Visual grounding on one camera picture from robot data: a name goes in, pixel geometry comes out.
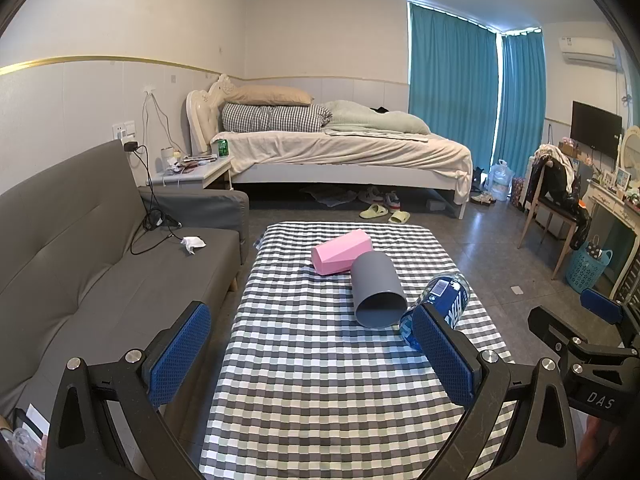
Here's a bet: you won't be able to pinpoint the white garment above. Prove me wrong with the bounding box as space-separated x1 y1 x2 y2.
534 143 582 197

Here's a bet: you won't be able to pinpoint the white air conditioner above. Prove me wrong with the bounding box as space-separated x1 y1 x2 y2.
557 35 619 69

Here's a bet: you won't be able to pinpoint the pale green blanket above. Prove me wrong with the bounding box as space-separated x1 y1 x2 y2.
320 100 431 137

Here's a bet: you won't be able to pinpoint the black charger cable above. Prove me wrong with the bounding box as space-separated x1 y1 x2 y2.
123 141 184 256

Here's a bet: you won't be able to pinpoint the checkered quilt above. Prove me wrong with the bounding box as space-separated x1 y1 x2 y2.
220 102 334 134

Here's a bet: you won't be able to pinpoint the floral bag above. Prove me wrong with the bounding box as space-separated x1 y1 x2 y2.
509 175 531 211

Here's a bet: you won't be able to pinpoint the person's right hand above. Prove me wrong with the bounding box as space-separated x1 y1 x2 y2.
580 411 617 480

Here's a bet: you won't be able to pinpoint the white cable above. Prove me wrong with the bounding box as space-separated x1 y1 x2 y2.
142 85 174 187

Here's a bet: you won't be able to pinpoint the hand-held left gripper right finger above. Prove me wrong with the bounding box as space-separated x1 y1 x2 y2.
410 304 586 480

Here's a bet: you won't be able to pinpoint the oval white mirror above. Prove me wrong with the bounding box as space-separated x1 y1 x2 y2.
615 124 640 184

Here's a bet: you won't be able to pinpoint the black television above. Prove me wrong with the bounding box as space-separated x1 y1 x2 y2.
570 100 624 160

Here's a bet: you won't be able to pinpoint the clear water jug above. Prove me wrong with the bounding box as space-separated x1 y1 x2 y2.
487 158 516 204

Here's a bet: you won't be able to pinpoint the grey cup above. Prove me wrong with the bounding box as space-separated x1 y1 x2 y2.
350 251 409 330

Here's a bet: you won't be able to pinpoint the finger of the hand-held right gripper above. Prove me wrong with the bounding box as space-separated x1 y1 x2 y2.
580 287 640 347
527 305 632 362

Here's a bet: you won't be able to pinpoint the blue plastic bottle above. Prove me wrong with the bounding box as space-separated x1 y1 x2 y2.
398 271 472 352

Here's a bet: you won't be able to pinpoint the beige pillow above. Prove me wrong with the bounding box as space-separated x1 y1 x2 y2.
226 85 315 107

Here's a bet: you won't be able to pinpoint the narrow teal curtain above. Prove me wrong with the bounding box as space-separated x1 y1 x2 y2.
492 29 547 164

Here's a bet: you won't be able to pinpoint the white nightstand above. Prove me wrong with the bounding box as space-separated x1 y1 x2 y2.
149 154 235 192

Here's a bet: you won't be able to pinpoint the wooden chair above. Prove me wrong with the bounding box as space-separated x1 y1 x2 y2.
517 156 590 281

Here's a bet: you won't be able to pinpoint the pink block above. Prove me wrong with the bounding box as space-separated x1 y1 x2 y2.
311 229 374 277

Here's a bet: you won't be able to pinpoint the wide teal curtain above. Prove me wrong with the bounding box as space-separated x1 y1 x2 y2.
407 1 501 162

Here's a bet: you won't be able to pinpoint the black jacket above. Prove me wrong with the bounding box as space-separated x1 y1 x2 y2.
525 159 595 252

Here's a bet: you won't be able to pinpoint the checkered tablecloth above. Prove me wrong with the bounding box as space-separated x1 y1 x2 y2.
198 221 519 480

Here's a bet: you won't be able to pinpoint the white dressing table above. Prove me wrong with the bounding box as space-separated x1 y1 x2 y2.
581 179 640 307

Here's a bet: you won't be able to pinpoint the white bed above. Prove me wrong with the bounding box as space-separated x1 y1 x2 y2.
186 74 474 220

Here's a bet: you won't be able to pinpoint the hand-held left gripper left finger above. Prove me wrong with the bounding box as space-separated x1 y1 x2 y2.
45 301 213 480

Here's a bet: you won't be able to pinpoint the white sneakers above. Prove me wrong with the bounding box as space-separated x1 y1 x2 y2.
359 186 402 211

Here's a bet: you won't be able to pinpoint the blue laundry basket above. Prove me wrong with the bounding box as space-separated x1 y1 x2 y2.
564 247 614 295

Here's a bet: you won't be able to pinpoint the grey sofa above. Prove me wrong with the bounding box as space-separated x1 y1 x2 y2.
0 139 250 428

